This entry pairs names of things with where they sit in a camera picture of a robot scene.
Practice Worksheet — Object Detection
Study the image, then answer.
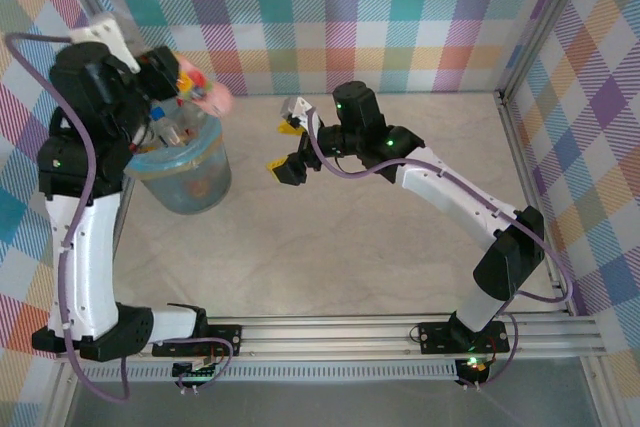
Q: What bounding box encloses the checkered cloth backdrop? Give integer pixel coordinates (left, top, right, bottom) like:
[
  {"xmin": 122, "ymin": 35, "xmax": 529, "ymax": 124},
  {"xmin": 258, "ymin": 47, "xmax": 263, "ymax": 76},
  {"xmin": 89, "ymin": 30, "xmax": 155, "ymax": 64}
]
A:
[
  {"xmin": 0, "ymin": 0, "xmax": 146, "ymax": 427},
  {"xmin": 504, "ymin": 0, "xmax": 640, "ymax": 427},
  {"xmin": 64, "ymin": 0, "xmax": 576, "ymax": 96}
]

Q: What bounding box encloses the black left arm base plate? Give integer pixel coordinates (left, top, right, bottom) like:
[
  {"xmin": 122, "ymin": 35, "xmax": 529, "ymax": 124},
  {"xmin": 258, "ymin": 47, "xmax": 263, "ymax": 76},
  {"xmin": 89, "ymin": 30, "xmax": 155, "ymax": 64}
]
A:
[{"xmin": 151, "ymin": 324, "xmax": 244, "ymax": 358}]

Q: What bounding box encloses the controller board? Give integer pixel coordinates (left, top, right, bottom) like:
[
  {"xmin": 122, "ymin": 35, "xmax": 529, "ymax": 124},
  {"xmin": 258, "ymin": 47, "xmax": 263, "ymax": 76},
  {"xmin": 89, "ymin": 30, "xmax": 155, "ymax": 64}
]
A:
[
  {"xmin": 457, "ymin": 355, "xmax": 494, "ymax": 378},
  {"xmin": 172, "ymin": 359, "xmax": 221, "ymax": 382}
]

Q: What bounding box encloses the translucent blue plastic bin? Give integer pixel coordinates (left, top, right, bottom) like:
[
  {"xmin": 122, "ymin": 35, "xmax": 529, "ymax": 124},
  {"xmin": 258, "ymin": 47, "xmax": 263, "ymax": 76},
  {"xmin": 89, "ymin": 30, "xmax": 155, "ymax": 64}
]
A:
[{"xmin": 123, "ymin": 96, "xmax": 233, "ymax": 217}]

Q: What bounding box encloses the pink fruit print bottle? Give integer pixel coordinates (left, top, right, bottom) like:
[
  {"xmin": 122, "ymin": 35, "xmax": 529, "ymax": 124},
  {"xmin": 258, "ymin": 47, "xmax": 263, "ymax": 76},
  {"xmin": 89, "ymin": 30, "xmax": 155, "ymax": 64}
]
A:
[{"xmin": 177, "ymin": 54, "xmax": 235, "ymax": 118}]

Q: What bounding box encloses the aluminium side rail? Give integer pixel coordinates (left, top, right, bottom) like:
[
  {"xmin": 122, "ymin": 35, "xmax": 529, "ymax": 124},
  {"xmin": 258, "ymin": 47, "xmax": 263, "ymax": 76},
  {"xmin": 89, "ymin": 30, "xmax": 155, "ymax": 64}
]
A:
[{"xmin": 497, "ymin": 91, "xmax": 574, "ymax": 318}]

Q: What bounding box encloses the left controller board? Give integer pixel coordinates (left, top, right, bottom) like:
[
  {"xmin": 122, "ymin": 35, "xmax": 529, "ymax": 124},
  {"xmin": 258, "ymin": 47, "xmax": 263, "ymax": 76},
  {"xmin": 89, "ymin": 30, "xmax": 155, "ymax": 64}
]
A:
[{"xmin": 172, "ymin": 359, "xmax": 221, "ymax": 382}]

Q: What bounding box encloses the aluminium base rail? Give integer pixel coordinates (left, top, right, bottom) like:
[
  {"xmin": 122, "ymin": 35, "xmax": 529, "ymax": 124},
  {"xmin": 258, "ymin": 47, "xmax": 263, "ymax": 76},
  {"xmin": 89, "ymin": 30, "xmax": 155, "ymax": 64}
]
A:
[{"xmin": 54, "ymin": 316, "xmax": 606, "ymax": 361}]

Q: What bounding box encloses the right controller board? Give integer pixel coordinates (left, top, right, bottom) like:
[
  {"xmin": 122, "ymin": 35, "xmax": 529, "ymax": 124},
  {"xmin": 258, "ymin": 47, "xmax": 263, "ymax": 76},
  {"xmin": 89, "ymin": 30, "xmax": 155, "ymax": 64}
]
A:
[{"xmin": 457, "ymin": 355, "xmax": 494, "ymax": 378}]

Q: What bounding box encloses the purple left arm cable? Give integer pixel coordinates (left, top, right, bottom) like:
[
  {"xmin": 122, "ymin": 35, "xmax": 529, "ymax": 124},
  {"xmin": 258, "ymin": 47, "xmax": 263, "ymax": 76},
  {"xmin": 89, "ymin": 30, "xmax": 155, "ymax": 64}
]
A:
[{"xmin": 4, "ymin": 32, "xmax": 236, "ymax": 404}]

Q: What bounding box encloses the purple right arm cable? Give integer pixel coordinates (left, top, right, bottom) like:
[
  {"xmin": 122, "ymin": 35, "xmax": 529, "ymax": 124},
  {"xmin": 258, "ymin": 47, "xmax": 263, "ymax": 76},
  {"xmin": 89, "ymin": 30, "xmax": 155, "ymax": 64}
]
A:
[{"xmin": 307, "ymin": 106, "xmax": 574, "ymax": 388}]

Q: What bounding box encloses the grey slotted cable duct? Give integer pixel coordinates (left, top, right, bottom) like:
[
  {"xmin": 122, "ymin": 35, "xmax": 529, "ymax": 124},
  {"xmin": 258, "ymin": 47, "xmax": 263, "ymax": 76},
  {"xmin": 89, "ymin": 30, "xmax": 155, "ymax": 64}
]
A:
[{"xmin": 79, "ymin": 364, "xmax": 461, "ymax": 383}]

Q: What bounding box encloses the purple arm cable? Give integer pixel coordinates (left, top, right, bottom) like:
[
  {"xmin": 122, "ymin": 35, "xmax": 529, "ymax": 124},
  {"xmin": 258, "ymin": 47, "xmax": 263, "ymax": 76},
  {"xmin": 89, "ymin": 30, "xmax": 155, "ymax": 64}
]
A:
[
  {"xmin": 307, "ymin": 106, "xmax": 574, "ymax": 388},
  {"xmin": 4, "ymin": 32, "xmax": 236, "ymax": 404}
]

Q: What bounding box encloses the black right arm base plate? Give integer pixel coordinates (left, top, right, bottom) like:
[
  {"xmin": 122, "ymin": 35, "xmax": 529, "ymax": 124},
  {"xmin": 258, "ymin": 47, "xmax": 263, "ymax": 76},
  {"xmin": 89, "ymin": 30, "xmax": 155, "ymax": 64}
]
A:
[{"xmin": 417, "ymin": 320, "xmax": 511, "ymax": 354}]

